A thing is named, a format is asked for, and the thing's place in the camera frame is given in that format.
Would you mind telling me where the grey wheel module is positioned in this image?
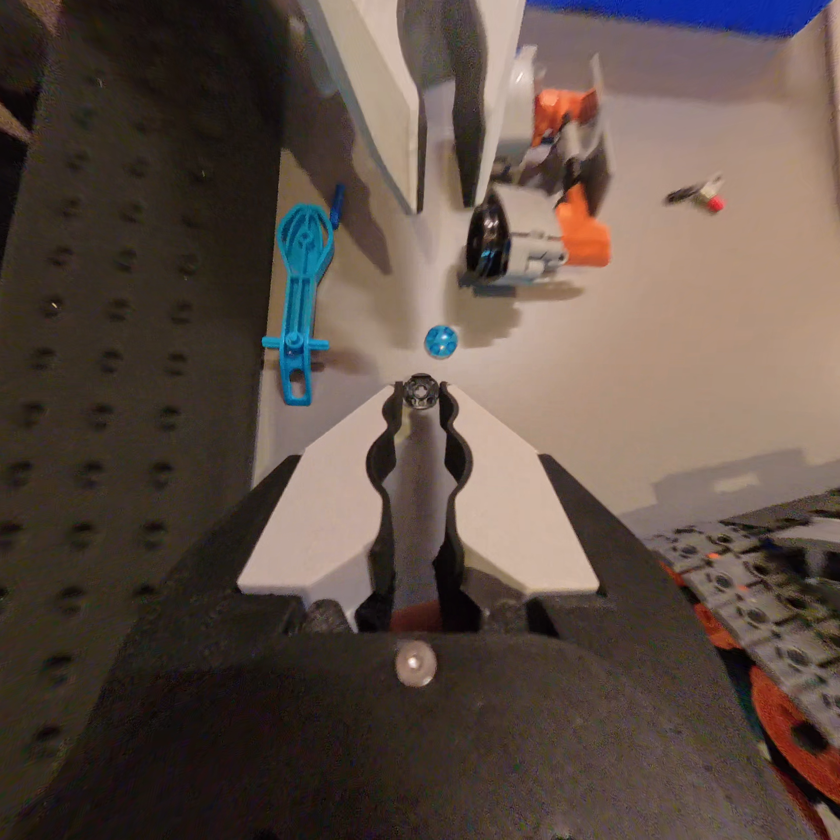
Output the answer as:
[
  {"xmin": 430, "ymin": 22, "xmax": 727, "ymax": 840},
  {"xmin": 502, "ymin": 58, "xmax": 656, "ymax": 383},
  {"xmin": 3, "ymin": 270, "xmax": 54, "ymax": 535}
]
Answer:
[{"xmin": 458, "ymin": 45, "xmax": 614, "ymax": 291}]

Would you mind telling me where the blue storage bin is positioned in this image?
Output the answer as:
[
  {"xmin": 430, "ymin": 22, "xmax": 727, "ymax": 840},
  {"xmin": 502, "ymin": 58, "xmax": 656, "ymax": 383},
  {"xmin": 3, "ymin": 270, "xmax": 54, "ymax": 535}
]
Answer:
[{"xmin": 525, "ymin": 0, "xmax": 836, "ymax": 39}]

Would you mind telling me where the grey orange tracked toy robot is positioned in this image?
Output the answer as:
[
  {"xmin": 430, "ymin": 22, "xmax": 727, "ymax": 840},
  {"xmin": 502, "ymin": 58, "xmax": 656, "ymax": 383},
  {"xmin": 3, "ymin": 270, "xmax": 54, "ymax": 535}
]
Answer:
[{"xmin": 646, "ymin": 487, "xmax": 840, "ymax": 840}]

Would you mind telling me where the light blue toy frame piece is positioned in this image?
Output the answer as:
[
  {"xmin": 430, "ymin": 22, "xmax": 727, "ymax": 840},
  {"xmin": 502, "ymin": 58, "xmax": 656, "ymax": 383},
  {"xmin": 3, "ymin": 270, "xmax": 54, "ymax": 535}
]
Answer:
[{"xmin": 261, "ymin": 202, "xmax": 337, "ymax": 408}]

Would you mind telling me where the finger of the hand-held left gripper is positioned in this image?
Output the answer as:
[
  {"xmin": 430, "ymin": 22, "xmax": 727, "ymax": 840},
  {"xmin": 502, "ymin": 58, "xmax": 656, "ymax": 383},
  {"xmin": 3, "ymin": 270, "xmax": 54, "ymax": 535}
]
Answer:
[
  {"xmin": 298, "ymin": 0, "xmax": 429, "ymax": 216},
  {"xmin": 451, "ymin": 0, "xmax": 527, "ymax": 209}
]

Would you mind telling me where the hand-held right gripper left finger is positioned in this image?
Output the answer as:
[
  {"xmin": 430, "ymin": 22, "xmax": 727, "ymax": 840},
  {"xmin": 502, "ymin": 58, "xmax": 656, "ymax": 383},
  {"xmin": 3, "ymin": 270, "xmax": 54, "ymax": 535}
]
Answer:
[{"xmin": 236, "ymin": 382, "xmax": 404, "ymax": 627}]

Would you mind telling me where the person's right hand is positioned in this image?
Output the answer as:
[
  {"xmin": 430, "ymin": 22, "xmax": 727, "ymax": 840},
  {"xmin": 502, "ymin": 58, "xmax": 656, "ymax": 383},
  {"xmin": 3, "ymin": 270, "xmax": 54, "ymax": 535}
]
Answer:
[{"xmin": 392, "ymin": 602, "xmax": 442, "ymax": 632}]

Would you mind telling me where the small black white red connector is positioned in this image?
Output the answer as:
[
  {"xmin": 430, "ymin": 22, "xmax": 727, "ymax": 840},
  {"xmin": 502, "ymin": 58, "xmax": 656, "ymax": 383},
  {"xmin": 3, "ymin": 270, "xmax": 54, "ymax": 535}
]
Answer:
[{"xmin": 663, "ymin": 171, "xmax": 728, "ymax": 215}]

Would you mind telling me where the black perforated mat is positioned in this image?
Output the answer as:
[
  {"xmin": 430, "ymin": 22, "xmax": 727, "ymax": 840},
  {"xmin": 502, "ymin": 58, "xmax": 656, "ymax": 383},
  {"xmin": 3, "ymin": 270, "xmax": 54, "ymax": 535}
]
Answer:
[{"xmin": 0, "ymin": 0, "xmax": 293, "ymax": 840}]

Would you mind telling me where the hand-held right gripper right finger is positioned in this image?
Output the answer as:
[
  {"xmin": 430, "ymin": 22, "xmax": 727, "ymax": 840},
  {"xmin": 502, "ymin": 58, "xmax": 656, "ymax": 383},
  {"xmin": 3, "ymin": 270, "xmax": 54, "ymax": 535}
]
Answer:
[{"xmin": 432, "ymin": 381, "xmax": 601, "ymax": 618}]

